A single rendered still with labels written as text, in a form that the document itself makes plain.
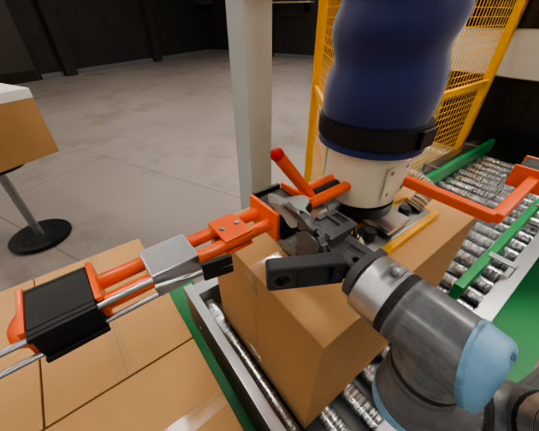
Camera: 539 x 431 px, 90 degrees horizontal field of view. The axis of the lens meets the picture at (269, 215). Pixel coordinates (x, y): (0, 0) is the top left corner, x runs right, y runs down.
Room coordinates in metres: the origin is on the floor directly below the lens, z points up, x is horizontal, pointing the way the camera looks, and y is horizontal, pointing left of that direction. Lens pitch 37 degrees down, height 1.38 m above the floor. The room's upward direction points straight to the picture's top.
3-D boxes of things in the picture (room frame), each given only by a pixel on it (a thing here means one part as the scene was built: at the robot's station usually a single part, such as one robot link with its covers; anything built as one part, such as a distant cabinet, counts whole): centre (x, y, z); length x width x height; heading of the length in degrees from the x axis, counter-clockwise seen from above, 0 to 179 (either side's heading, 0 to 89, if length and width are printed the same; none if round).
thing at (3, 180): (1.56, 1.75, 0.31); 0.40 x 0.40 x 0.62
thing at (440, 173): (1.46, -0.98, 0.60); 1.60 x 0.11 x 0.09; 127
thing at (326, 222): (0.31, -0.11, 1.07); 0.12 x 0.09 x 0.08; 37
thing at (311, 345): (0.56, -0.20, 0.75); 0.60 x 0.40 x 0.40; 127
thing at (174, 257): (0.29, 0.15, 1.07); 0.07 x 0.07 x 0.04; 38
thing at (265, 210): (0.42, -0.02, 1.08); 0.10 x 0.08 x 0.06; 38
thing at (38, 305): (0.21, 0.26, 1.08); 0.08 x 0.07 x 0.05; 128
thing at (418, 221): (0.50, -0.28, 0.97); 0.34 x 0.10 x 0.05; 128
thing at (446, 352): (0.17, -0.20, 1.07); 0.12 x 0.09 x 0.10; 37
